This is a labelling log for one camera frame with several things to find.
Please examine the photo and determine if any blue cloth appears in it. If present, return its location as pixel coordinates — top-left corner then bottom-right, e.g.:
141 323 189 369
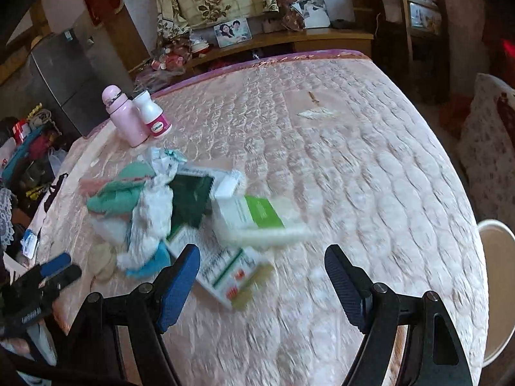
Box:
125 243 172 278

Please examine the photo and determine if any white lace cloth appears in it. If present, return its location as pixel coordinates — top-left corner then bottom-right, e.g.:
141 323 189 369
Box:
0 187 17 258

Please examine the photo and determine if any wooden rack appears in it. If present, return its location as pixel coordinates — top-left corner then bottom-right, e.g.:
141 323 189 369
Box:
372 0 449 105

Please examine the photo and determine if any white box red green print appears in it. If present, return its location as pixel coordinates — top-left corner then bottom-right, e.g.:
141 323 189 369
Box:
165 225 274 310

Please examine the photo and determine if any white bucket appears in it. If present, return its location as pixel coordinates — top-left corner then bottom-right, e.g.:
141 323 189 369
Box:
477 219 515 364

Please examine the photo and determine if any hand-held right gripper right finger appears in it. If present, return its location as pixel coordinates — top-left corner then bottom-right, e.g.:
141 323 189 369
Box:
324 244 474 386

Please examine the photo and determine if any white box with green label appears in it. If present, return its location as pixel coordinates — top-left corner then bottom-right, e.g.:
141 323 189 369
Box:
211 195 316 246

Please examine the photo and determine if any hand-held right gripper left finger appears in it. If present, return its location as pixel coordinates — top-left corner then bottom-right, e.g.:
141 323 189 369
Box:
56 244 201 386

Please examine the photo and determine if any white tissue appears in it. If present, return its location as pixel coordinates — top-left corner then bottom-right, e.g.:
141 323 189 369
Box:
117 175 175 268

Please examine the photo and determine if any floral quilt with red pattern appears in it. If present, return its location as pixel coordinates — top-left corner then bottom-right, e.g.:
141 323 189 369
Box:
459 73 515 220

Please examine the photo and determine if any teal case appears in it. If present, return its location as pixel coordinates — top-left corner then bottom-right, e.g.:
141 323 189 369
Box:
2 129 51 179

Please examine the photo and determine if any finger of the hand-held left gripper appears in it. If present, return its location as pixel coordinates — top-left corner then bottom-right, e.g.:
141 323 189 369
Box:
40 264 83 296
35 253 73 280

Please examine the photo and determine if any white bottle with pink label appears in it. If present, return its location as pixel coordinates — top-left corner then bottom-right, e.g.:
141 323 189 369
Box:
133 91 173 139

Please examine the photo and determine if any pink quilted mattress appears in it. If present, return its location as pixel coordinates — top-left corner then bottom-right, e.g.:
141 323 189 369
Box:
38 50 489 386

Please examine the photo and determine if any white plastic bag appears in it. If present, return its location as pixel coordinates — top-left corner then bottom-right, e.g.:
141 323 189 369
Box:
48 147 69 178

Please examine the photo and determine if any framed photo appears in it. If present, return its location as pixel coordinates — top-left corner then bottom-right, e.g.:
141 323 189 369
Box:
213 18 253 48

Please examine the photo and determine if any dark green packet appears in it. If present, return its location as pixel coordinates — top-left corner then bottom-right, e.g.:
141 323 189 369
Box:
167 171 214 230

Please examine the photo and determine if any small blue white packet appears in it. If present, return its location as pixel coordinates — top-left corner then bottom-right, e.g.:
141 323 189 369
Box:
20 228 41 259

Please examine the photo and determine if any mint green cloth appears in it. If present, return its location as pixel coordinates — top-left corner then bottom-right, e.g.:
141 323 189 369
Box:
80 163 155 216

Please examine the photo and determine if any orange red bag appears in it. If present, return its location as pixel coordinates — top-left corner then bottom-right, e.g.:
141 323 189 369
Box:
438 93 471 139

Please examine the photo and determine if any paper with teal print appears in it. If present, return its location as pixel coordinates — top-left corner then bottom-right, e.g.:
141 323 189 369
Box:
145 147 186 178

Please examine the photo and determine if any grey refrigerator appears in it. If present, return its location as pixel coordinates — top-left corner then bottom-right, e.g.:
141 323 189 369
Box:
30 28 107 137

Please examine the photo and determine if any beige round pad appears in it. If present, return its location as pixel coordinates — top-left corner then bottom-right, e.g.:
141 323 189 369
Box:
90 243 117 282

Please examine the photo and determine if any pink white ornament pile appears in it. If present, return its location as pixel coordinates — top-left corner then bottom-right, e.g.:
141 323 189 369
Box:
152 36 210 74

